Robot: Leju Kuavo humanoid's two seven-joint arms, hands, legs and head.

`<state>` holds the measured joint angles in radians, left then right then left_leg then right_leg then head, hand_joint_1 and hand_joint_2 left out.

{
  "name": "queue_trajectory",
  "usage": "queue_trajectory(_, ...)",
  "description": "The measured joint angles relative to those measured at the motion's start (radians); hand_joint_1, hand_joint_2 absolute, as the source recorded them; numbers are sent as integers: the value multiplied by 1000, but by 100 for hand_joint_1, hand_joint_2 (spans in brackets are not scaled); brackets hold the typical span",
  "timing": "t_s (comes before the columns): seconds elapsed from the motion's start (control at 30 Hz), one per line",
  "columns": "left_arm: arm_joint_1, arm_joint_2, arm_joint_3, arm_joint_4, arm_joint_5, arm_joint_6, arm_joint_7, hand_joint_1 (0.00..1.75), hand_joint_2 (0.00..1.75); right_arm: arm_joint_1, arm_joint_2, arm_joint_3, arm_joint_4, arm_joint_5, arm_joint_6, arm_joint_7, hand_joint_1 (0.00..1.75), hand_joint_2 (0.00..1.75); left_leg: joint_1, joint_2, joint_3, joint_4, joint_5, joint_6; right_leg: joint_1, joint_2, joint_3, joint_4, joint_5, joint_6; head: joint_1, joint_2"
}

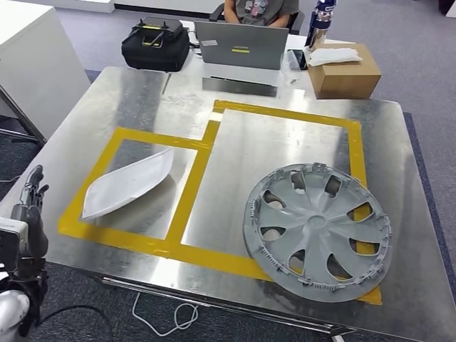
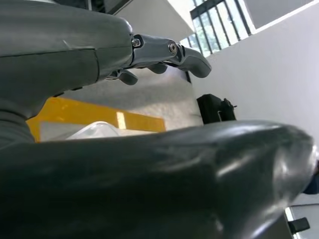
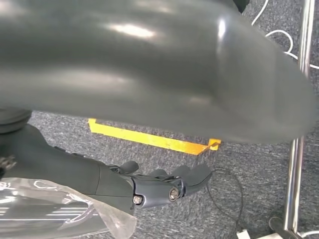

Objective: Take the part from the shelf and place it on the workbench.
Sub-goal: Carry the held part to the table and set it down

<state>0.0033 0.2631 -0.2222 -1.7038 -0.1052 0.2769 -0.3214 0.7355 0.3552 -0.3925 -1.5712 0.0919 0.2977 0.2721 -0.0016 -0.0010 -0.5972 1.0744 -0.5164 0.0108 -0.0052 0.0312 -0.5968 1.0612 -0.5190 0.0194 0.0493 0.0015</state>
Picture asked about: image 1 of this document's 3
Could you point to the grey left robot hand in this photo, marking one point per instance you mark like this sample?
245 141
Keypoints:
37 231

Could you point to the white curved panel part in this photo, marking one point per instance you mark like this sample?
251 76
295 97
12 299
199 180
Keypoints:
128 184

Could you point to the black carry bag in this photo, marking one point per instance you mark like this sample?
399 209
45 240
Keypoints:
156 59

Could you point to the grey laptop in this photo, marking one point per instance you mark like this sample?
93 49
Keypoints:
256 56

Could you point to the grey plastic hubcap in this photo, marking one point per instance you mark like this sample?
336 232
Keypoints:
317 226

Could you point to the person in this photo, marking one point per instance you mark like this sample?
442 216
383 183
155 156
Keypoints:
263 12

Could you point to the black phone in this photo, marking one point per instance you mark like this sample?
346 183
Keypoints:
297 59

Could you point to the blue and silver bottle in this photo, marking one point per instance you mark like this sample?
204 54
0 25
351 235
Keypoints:
320 28

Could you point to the white padded bag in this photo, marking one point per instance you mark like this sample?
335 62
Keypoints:
334 56

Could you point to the brown cardboard box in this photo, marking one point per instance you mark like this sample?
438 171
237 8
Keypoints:
345 80

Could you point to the steel workbench frame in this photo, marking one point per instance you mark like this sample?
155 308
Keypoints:
21 113
214 303

